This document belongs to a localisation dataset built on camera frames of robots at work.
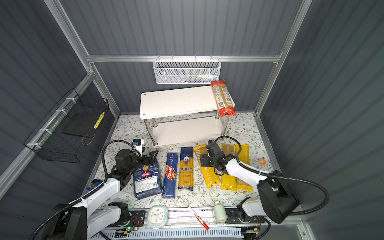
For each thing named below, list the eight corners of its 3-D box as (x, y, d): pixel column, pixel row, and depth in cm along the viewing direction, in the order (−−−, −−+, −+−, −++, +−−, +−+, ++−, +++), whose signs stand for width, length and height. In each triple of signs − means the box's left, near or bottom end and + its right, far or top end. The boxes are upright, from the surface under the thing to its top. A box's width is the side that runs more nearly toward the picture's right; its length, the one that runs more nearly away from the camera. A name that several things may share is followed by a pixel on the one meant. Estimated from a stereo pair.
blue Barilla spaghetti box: (161, 198, 81) (160, 196, 78) (167, 155, 98) (166, 152, 95) (175, 198, 81) (174, 196, 78) (178, 155, 98) (178, 152, 95)
